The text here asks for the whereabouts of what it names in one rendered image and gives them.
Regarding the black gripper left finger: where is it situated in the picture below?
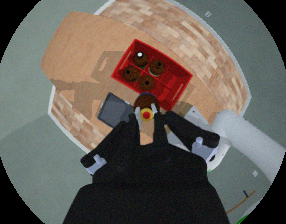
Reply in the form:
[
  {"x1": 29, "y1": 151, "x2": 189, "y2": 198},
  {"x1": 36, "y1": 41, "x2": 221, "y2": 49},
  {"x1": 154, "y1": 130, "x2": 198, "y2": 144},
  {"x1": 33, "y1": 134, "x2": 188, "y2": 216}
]
[{"x1": 80, "y1": 107, "x2": 142, "y2": 177}]

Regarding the red plastic crate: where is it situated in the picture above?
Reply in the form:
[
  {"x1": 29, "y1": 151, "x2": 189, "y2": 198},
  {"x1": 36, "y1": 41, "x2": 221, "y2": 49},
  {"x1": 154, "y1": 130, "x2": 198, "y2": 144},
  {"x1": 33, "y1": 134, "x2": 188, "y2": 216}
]
[{"x1": 111, "y1": 39, "x2": 193, "y2": 111}]

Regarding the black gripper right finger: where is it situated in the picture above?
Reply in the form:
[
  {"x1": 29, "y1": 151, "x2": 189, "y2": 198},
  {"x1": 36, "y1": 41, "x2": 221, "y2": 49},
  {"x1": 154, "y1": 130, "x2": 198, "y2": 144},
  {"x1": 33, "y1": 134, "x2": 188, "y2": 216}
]
[{"x1": 151, "y1": 104, "x2": 220, "y2": 170}]

